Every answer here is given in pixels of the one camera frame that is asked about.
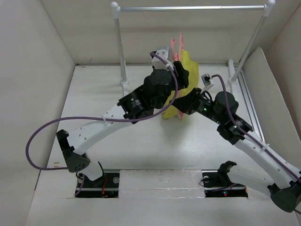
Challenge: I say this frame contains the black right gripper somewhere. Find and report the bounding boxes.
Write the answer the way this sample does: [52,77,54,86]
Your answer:
[169,87,224,124]

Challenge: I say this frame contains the pink clothes hanger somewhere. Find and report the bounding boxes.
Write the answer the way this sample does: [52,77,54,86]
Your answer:
[170,32,184,120]

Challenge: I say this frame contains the yellow trousers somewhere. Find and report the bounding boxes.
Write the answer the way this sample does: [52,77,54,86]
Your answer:
[162,49,199,120]

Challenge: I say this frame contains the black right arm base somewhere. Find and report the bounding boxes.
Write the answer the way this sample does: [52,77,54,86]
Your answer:
[199,161,248,198]

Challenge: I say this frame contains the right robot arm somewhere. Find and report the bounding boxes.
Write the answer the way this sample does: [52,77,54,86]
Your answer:
[173,88,301,213]

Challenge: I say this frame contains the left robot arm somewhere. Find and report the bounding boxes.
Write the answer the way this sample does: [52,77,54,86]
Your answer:
[56,61,189,187]

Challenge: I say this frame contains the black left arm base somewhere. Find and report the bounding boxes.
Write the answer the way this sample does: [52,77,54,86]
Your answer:
[74,163,120,199]

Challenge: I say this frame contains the white clothes rack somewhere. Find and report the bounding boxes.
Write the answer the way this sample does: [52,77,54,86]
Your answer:
[111,0,276,96]

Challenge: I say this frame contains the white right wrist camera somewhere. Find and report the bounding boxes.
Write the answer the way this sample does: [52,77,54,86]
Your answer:
[201,73,214,92]

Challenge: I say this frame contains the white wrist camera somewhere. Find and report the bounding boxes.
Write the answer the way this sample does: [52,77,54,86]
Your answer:
[151,46,169,70]
[201,73,214,92]

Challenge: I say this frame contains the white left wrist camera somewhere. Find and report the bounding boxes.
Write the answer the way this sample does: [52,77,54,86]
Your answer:
[151,46,169,70]

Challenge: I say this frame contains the aluminium side rail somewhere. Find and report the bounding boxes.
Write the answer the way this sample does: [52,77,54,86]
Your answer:
[238,70,266,142]

